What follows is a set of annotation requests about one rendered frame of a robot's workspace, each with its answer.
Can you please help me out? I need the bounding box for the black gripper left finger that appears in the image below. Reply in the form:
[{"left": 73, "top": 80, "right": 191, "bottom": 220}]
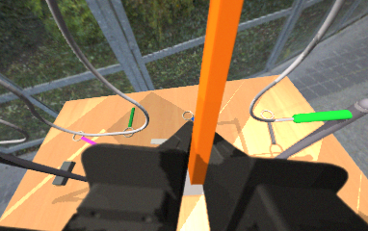
[{"left": 80, "top": 120, "right": 194, "bottom": 231}]

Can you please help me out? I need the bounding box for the blue handle with white loop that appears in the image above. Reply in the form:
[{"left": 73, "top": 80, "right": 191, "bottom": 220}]
[{"left": 182, "top": 111, "right": 195, "bottom": 121}]

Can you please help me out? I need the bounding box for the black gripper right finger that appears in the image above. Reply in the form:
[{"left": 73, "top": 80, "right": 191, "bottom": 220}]
[{"left": 202, "top": 132, "right": 349, "bottom": 231}]

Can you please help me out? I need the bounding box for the orange bar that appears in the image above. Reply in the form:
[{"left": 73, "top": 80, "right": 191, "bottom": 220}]
[{"left": 188, "top": 0, "right": 244, "bottom": 185}]

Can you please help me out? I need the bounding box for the white loop with magenta handle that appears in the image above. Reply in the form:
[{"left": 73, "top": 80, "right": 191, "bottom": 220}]
[{"left": 72, "top": 135, "right": 97, "bottom": 144}]

